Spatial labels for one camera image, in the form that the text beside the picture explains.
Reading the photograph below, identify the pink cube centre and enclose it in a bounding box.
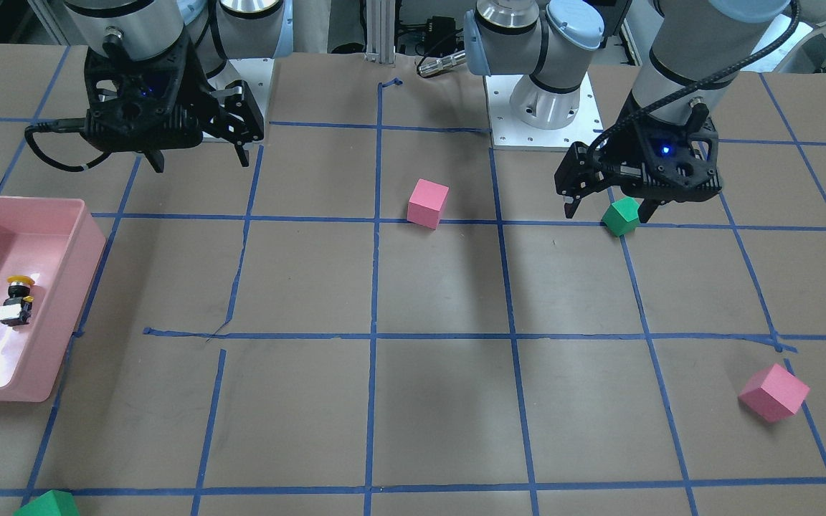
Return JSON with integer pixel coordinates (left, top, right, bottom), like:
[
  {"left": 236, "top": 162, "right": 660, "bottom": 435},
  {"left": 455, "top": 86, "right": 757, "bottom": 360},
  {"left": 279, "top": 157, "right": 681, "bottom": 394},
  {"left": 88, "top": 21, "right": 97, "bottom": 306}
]
[{"left": 406, "top": 178, "right": 450, "bottom": 231}]

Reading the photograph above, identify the pink cube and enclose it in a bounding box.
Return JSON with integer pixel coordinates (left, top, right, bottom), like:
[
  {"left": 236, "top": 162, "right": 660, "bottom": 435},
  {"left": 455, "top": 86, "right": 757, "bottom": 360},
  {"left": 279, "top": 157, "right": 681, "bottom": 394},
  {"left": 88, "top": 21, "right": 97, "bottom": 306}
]
[
  {"left": 738, "top": 363, "right": 812, "bottom": 424},
  {"left": 406, "top": 178, "right": 450, "bottom": 231}
]

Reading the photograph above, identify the green cube bottom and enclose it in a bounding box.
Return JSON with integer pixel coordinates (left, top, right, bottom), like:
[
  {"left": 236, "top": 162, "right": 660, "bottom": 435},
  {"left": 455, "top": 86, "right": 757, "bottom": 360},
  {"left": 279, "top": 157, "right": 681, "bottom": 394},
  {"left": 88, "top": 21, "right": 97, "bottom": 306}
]
[{"left": 13, "top": 490, "right": 81, "bottom": 516}]

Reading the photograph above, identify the green cube near gripper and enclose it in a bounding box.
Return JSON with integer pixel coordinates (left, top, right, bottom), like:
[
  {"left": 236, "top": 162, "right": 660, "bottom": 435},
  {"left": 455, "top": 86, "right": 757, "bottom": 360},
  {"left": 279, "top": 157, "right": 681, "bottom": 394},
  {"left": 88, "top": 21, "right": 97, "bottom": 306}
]
[{"left": 601, "top": 197, "right": 640, "bottom": 237}]

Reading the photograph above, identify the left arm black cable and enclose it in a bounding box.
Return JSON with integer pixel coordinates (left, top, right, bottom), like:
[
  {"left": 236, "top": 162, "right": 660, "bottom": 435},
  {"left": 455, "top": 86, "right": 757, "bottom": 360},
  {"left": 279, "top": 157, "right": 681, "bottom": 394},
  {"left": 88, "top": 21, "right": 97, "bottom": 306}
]
[{"left": 588, "top": 0, "right": 802, "bottom": 153}]

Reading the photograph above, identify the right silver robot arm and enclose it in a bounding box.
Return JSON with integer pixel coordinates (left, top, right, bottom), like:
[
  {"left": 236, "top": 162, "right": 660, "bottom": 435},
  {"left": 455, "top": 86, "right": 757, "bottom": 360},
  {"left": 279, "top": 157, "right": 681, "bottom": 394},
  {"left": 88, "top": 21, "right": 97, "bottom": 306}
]
[{"left": 52, "top": 1, "right": 294, "bottom": 173}]

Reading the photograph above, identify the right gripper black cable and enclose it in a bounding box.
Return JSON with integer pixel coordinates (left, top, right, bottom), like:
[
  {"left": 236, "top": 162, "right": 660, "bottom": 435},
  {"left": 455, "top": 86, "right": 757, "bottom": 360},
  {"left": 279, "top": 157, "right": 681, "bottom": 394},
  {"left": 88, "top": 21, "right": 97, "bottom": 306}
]
[{"left": 24, "top": 121, "right": 115, "bottom": 173}]

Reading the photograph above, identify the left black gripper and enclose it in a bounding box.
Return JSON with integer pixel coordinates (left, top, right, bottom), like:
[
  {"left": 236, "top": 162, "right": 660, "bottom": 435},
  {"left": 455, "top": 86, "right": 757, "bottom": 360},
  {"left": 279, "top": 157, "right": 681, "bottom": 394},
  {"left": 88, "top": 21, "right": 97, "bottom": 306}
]
[{"left": 554, "top": 102, "right": 723, "bottom": 224}]

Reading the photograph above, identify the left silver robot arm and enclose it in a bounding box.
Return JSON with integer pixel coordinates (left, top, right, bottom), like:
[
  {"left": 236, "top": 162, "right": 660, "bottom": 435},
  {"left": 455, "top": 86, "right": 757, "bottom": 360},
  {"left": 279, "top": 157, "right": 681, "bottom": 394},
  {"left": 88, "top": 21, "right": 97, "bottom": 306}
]
[{"left": 463, "top": 1, "right": 800, "bottom": 222}]

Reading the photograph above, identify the pink plastic bin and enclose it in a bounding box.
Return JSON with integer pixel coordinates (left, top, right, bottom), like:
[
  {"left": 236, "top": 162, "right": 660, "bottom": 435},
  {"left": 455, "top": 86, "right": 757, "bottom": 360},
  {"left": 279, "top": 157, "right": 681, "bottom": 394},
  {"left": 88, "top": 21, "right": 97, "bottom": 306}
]
[{"left": 0, "top": 196, "right": 105, "bottom": 402}]

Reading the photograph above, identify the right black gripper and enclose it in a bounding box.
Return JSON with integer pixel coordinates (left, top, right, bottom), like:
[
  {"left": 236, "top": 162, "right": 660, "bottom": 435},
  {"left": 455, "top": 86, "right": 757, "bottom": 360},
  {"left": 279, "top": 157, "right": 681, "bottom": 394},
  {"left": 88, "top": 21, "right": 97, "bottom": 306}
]
[{"left": 83, "top": 27, "right": 262, "bottom": 173}]

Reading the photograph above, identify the yellow push button switch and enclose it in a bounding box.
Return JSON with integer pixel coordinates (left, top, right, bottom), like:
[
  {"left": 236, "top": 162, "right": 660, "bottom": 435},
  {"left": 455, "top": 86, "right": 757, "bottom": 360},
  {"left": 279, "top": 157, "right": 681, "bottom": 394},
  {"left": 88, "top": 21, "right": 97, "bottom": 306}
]
[{"left": 0, "top": 274, "right": 35, "bottom": 327}]

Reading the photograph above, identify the aluminium frame post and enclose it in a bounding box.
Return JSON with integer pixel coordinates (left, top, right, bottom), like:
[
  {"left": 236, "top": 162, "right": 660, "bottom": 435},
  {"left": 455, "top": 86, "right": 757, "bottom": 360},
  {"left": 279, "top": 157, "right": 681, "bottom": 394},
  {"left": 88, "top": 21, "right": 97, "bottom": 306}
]
[{"left": 364, "top": 0, "right": 397, "bottom": 67}]

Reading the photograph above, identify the silver cable connector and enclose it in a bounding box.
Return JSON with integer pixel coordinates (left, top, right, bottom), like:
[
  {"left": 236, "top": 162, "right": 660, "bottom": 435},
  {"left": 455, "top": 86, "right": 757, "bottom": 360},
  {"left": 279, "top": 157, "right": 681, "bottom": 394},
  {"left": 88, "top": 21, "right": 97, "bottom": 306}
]
[{"left": 417, "top": 50, "right": 467, "bottom": 79}]

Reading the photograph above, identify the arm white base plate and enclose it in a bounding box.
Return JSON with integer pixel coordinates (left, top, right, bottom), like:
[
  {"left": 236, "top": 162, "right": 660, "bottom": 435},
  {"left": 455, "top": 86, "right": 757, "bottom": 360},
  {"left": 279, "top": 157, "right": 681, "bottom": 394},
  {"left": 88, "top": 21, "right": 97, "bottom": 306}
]
[
  {"left": 207, "top": 58, "right": 275, "bottom": 147},
  {"left": 484, "top": 75, "right": 604, "bottom": 151}
]

